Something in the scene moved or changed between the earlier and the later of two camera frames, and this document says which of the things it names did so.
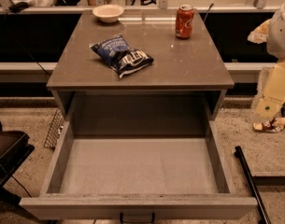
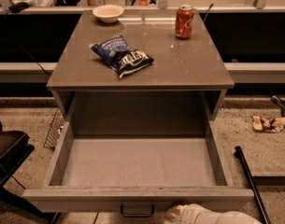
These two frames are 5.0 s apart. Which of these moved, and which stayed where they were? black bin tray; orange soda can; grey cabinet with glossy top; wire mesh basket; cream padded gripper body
Moved: cream padded gripper body
Stayed: black bin tray; grey cabinet with glossy top; orange soda can; wire mesh basket
